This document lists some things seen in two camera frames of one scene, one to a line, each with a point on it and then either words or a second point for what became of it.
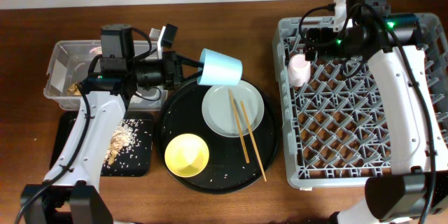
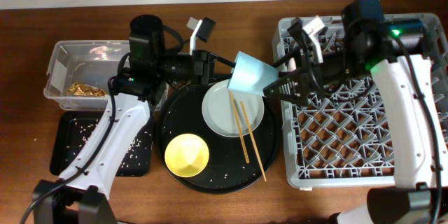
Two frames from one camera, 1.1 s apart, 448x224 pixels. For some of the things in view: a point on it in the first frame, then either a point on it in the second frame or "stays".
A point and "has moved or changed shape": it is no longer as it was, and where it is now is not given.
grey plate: x=218 y=113 stays
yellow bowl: x=187 y=155 stays
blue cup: x=219 y=68 has moved or changed shape
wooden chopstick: x=254 y=141 stays
